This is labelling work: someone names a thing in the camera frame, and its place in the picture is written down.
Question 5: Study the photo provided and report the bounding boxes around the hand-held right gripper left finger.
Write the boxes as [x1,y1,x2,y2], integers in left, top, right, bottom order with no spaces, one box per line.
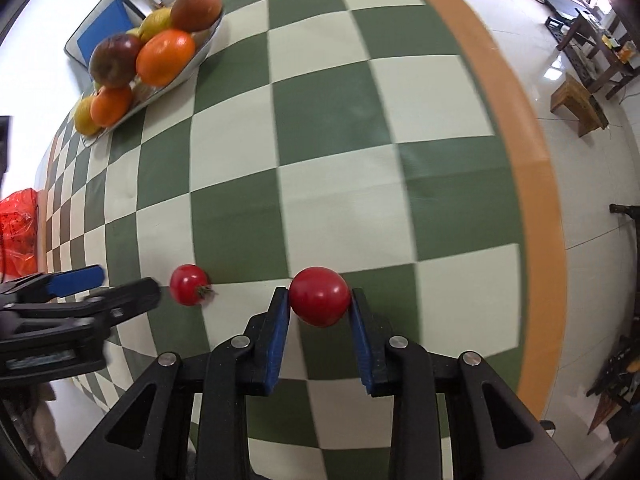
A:
[57,286,292,480]

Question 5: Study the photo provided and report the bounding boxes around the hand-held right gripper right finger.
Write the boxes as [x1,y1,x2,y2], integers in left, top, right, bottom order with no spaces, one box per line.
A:
[348,287,583,480]

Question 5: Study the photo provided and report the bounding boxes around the person's left forearm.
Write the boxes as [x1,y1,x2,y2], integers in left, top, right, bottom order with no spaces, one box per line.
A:
[10,382,68,478]

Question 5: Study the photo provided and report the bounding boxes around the reddish brown apple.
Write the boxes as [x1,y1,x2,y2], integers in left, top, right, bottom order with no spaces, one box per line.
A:
[170,0,223,32]

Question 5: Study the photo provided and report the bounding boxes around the small wooden stool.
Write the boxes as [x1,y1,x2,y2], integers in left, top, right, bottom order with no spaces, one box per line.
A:
[550,72,610,137]

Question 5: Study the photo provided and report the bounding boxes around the yellow lemon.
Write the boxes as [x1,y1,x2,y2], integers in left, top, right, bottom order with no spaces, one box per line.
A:
[74,95,103,137]
[137,6,175,43]

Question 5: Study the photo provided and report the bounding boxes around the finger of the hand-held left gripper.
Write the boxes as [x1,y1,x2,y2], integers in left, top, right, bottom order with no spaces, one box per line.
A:
[75,276,162,341]
[0,266,106,306]

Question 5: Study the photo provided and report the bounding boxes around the dark red apple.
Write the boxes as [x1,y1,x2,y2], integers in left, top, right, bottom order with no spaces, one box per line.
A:
[89,33,144,89]

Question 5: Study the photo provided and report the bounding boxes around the floral white oval plate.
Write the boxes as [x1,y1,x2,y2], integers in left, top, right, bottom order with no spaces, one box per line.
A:
[80,7,226,148]

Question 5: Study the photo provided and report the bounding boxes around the green white checkered tablecloth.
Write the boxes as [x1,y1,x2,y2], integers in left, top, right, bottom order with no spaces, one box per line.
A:
[37,0,568,480]

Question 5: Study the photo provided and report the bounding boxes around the blue foam pad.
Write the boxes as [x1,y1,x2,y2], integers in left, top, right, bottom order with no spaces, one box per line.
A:
[77,0,135,61]

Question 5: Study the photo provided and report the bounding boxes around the dark wooden chair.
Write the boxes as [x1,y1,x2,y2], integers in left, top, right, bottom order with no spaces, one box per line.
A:
[555,7,640,103]

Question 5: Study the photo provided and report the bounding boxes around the orange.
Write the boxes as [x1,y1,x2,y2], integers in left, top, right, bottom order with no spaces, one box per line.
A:
[135,29,197,88]
[90,84,134,128]

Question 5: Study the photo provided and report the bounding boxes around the stemmed red cherry tomato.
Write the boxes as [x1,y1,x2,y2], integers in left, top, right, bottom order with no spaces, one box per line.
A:
[169,263,218,307]

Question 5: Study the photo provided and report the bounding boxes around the red plastic bag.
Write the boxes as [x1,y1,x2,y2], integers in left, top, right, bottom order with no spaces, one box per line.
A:
[0,189,41,277]

